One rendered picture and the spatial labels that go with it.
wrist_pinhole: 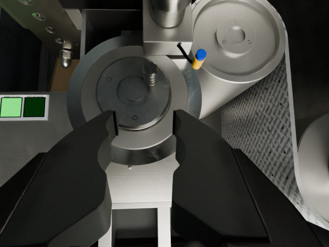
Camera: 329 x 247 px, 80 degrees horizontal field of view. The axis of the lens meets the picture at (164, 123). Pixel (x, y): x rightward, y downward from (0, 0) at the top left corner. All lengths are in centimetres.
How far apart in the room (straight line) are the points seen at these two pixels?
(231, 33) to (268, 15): 5
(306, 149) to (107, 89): 23
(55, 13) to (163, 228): 55
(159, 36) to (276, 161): 21
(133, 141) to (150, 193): 36
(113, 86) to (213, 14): 15
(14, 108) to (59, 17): 28
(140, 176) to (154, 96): 37
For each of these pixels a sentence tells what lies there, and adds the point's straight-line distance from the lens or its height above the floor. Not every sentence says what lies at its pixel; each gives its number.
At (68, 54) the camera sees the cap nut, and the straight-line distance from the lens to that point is 64.
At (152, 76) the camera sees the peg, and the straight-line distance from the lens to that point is 18.
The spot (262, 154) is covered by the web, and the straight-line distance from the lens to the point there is 32.
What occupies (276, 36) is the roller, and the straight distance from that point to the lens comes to 29.
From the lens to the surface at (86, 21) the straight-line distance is 28.
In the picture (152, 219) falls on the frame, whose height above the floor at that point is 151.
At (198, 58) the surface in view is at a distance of 18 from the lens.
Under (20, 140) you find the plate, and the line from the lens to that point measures 65.
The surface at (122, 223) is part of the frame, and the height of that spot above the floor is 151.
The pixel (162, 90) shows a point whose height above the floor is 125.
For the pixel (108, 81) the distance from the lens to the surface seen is 21.
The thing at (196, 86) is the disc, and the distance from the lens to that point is 23.
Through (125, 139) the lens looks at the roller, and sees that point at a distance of 21.
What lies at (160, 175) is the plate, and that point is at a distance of 55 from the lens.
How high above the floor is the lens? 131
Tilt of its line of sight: 8 degrees down
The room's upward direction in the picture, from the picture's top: 179 degrees clockwise
